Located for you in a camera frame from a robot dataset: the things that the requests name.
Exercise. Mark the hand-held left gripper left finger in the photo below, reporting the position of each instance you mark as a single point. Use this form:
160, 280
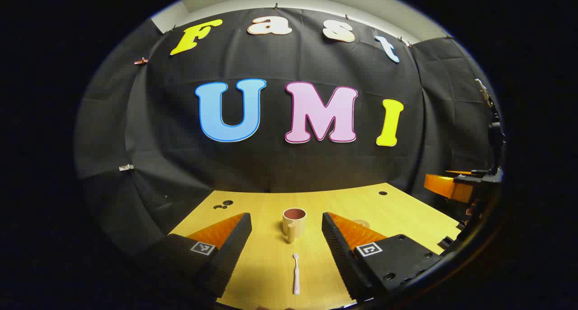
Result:
232, 247

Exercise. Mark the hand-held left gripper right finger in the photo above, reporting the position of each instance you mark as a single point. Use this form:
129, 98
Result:
337, 247

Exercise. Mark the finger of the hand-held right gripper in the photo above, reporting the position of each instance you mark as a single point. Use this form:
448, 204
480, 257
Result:
445, 187

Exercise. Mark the round wooden coaster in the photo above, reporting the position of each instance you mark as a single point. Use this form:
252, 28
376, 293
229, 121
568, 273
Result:
362, 222

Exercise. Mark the white toothbrush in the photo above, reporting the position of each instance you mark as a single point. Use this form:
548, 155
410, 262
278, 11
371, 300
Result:
296, 276

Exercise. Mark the yellow wooden desktop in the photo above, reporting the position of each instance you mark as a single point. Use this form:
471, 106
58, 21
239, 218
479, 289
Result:
271, 260

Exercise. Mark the small metal cloth clip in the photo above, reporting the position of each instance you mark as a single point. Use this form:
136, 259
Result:
126, 168

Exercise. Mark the small orange cloth clip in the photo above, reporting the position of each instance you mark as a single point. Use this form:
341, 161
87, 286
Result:
141, 61

